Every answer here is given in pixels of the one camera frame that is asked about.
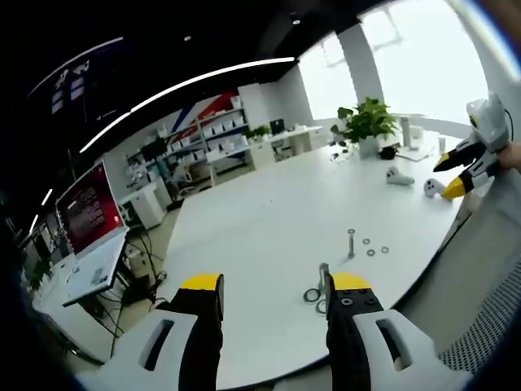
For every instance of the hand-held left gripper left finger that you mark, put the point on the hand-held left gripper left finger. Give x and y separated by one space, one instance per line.
163 358

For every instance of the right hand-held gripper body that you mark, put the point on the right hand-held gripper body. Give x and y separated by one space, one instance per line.
490 122

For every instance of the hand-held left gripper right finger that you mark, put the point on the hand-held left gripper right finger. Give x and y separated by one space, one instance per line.
358 346

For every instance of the large steel washer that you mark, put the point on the large steel washer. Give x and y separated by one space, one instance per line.
319 307

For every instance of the steel threaded stud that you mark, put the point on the steel threaded stud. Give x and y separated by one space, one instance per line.
351 244
323 273

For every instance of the person's right hand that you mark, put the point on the person's right hand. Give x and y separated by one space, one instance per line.
512 156

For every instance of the white handheld controller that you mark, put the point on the white handheld controller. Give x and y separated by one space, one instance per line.
431 187
399 177

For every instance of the white cylinder device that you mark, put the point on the white cylinder device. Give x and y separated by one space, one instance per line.
407 131

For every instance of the small black device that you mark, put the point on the small black device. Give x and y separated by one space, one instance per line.
386 153

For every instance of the green potted plant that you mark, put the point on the green potted plant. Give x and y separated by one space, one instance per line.
368 122

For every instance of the white keyboard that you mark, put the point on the white keyboard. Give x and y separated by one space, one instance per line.
98 275

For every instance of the white side desk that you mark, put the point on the white side desk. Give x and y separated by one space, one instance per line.
97 260

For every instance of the grey mesh chair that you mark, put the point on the grey mesh chair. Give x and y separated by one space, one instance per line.
484 322

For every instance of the white cabinet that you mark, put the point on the white cabinet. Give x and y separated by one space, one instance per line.
148 205

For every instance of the white monitor with red screen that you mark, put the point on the white monitor with red screen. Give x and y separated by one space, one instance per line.
91 207

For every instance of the black monitor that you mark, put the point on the black monitor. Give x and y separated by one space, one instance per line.
277 125

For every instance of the small green plant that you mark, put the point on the small green plant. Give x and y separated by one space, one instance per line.
259 132

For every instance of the shelf of white boxes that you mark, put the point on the shelf of white boxes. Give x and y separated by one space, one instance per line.
207 134

